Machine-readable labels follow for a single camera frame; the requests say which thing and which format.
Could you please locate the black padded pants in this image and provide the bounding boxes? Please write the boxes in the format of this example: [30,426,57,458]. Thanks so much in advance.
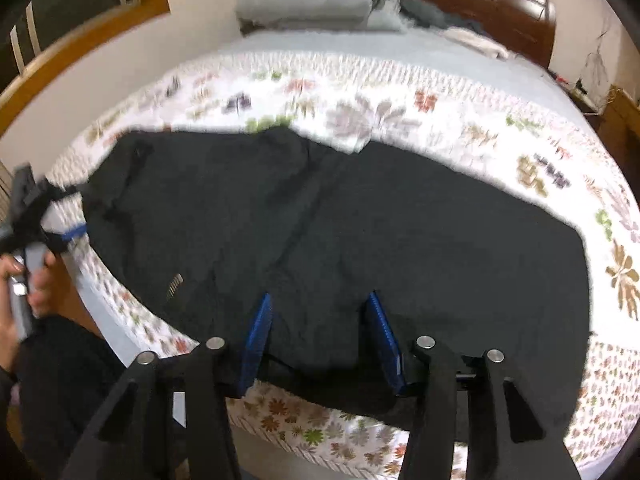
[81,128,589,436]

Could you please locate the person left hand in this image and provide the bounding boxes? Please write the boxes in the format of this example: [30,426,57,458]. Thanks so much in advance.
[1,246,56,373]

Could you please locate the wooden side window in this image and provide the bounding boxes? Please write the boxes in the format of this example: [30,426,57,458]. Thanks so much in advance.
[1,0,170,131]

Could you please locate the floral quilted bedspread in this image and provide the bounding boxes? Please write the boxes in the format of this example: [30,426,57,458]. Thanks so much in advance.
[46,52,640,480]

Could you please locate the wooden nightstand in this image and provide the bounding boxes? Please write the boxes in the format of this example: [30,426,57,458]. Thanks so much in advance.
[566,88,604,132]

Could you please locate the grey pillow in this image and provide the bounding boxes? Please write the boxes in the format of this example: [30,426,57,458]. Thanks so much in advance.
[235,0,374,26]

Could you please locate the wooden desk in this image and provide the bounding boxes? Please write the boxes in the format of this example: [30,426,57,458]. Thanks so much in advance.
[598,84,639,195]

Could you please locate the dark grey and white blanket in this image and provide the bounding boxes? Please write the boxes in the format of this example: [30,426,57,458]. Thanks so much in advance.
[400,0,512,61]

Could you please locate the dark wooden headboard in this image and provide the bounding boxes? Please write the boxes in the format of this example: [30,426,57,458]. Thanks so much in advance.
[426,0,556,68]

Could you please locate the hanging white cables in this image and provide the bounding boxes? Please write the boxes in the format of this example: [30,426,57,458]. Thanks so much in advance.
[581,19,614,101]

